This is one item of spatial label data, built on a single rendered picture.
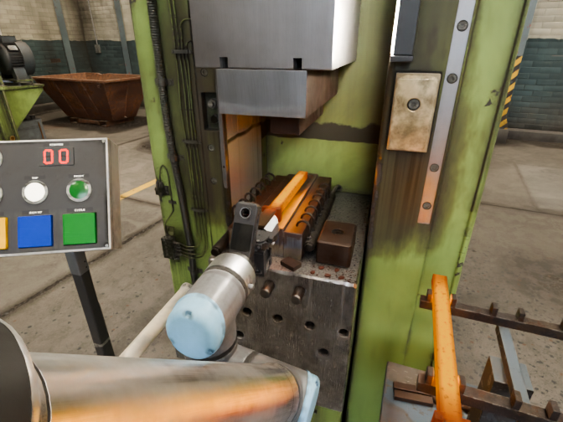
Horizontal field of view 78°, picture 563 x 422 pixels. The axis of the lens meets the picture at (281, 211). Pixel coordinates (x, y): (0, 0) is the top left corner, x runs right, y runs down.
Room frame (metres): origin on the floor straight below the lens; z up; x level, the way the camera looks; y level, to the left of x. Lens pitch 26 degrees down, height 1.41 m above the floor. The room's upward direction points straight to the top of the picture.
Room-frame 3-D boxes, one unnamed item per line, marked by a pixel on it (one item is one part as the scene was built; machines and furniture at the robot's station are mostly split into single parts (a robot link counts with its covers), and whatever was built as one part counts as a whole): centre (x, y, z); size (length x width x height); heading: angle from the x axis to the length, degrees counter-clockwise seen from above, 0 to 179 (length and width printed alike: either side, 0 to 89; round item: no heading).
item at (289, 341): (0.97, -0.07, 0.69); 0.56 x 0.38 x 0.45; 163
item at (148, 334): (0.79, 0.40, 0.62); 0.44 x 0.05 x 0.05; 163
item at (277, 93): (0.98, -0.02, 1.32); 0.42 x 0.20 x 0.10; 163
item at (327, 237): (0.78, -0.14, 0.95); 0.12 x 0.08 x 0.06; 163
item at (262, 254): (0.61, 0.07, 1.02); 0.12 x 0.08 x 0.09; 163
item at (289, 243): (0.98, -0.02, 0.96); 0.42 x 0.20 x 0.09; 163
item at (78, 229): (0.75, 0.49, 1.01); 0.07 x 0.05 x 0.07; 98
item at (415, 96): (0.81, -0.29, 1.27); 0.09 x 0.02 x 0.17; 73
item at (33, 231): (0.74, 0.59, 1.01); 0.07 x 0.05 x 0.07; 98
